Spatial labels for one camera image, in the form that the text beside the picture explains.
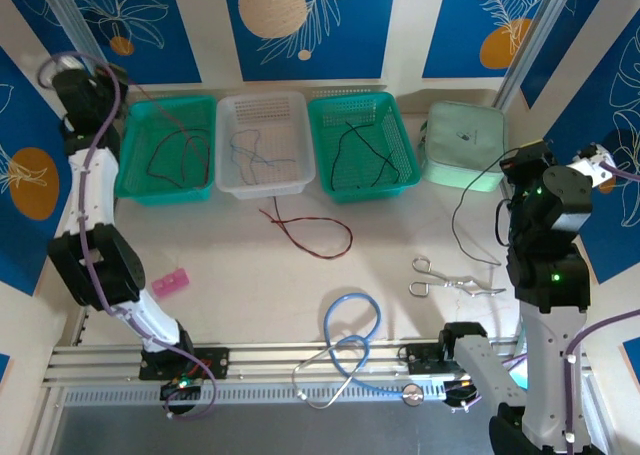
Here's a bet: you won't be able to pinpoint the thin black wire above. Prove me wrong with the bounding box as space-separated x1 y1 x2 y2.
348 124 401 184
451 160 507 267
332 121 374 191

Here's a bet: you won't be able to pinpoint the thin blue wire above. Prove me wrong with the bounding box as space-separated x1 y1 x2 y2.
229 127 274 169
232 139 297 185

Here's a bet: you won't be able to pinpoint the mint green zip pouch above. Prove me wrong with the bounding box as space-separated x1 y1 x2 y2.
417 100 510 195

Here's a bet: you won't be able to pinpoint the green plastic basket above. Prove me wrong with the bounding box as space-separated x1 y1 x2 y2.
113 94 217 205
306 91 421 205

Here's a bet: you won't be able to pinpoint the white plastic basket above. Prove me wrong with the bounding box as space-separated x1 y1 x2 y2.
214 90 317 201

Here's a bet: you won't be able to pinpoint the pink pill box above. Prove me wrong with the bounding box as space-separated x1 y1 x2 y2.
151 268 193 299

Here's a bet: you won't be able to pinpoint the blue stethoscope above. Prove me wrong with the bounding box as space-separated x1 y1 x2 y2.
291 289 427 411

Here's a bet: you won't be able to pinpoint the blue floral wall panel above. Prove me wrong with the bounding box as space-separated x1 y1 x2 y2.
421 0 551 80
519 0 640 110
221 0 398 82
0 0 105 120
2 0 203 85
541 12 640 287
0 47 87 297

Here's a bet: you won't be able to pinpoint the aluminium frame post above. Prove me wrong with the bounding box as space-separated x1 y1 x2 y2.
497 0 576 107
37 0 101 71

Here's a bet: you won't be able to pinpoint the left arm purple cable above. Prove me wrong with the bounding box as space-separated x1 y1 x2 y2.
37 51 219 422

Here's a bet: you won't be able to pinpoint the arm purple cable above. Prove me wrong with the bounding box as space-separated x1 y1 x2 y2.
447 162 640 455
37 51 219 422

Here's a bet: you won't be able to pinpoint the metal forceps with ring handles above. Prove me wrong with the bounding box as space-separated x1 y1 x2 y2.
408 257 509 300

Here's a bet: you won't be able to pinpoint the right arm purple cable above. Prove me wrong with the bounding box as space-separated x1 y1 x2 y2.
447 162 640 455

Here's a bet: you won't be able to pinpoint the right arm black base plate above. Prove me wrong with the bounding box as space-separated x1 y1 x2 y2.
399 343 496 376

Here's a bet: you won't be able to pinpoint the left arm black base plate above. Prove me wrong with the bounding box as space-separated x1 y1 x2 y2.
138 347 232 381

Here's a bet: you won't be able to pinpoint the aluminium extrusion rail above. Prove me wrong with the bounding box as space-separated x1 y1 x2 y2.
42 343 526 382

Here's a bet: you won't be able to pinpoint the grey slotted cable duct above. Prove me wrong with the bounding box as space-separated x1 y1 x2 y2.
62 380 449 409

